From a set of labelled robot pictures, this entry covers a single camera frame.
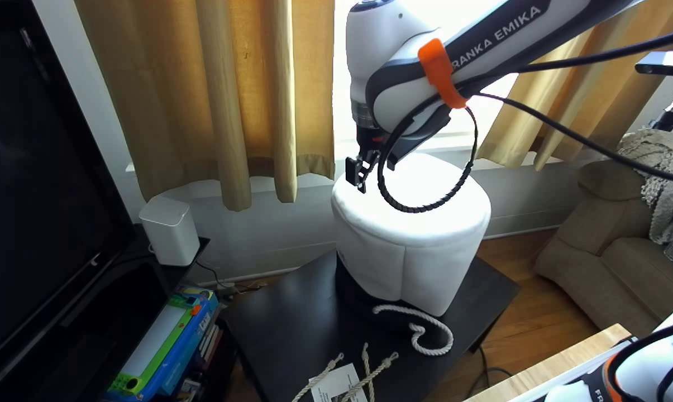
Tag row of books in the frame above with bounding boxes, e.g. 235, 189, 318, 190
177, 318, 226, 402

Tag grey knitted blanket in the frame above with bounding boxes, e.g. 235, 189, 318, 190
617, 128, 673, 245

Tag beige twisted cord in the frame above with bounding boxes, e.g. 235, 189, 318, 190
292, 352, 346, 402
341, 343, 400, 402

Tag white box device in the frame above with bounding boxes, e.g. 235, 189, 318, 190
139, 195, 201, 267

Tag camera on mount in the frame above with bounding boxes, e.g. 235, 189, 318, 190
634, 50, 673, 132

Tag black television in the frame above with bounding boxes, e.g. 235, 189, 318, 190
0, 0, 136, 393

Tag beige sofa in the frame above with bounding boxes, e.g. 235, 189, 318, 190
534, 159, 673, 339

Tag black television stand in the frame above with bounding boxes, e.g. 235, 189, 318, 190
0, 223, 212, 402

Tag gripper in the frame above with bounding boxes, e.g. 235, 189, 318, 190
345, 126, 384, 194

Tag mustard curtain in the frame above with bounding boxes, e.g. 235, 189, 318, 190
74, 0, 337, 212
476, 0, 673, 171

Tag black cable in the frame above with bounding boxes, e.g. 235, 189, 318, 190
466, 345, 517, 398
194, 261, 265, 296

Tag white paper tag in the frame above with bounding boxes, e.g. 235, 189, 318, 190
309, 363, 369, 402

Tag green and blue drawing toy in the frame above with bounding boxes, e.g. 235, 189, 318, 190
104, 287, 220, 402

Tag white bag with rope handle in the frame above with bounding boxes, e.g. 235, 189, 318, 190
331, 152, 492, 357

